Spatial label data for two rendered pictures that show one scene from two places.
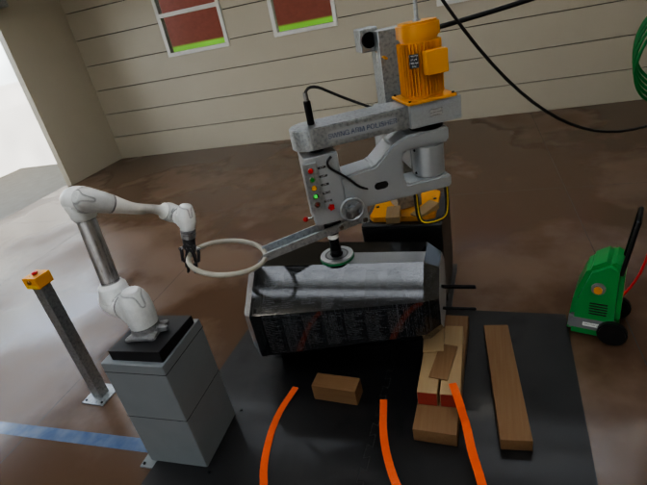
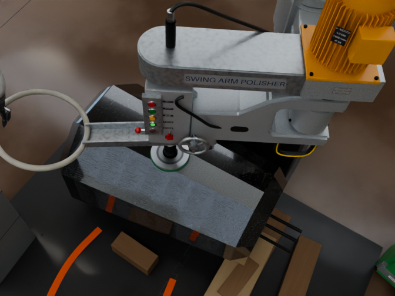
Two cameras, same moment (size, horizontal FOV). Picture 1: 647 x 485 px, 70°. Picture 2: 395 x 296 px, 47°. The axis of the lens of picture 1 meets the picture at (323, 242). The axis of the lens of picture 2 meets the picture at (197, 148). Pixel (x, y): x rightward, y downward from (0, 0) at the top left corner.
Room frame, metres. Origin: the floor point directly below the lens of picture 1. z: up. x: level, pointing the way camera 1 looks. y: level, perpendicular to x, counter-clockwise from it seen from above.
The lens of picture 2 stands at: (1.37, -0.26, 3.00)
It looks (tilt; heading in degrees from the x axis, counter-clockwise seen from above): 59 degrees down; 2
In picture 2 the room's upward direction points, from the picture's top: 6 degrees clockwise
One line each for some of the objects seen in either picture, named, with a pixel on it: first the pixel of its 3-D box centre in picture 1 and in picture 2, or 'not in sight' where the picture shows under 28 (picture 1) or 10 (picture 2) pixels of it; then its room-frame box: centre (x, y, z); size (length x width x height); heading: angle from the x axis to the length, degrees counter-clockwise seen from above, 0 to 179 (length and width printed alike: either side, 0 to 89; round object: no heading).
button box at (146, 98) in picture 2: (313, 187); (152, 115); (2.47, -0.01, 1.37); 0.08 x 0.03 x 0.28; 96
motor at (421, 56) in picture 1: (421, 61); (357, 19); (2.64, -0.73, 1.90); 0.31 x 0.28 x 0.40; 6
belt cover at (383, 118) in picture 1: (373, 123); (256, 64); (2.63, -0.42, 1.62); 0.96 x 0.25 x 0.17; 96
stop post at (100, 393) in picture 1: (70, 338); not in sight; (2.75, 1.87, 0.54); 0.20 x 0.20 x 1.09; 66
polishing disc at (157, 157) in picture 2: (336, 254); (170, 152); (2.59, -0.07, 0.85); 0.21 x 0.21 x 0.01
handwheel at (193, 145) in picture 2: (350, 207); (194, 139); (2.49, -0.20, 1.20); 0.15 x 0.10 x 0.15; 96
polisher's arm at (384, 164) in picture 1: (387, 174); (254, 111); (2.62, -0.46, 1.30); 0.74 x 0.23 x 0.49; 96
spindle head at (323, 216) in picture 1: (336, 183); (187, 103); (2.60, -0.15, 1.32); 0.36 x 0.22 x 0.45; 96
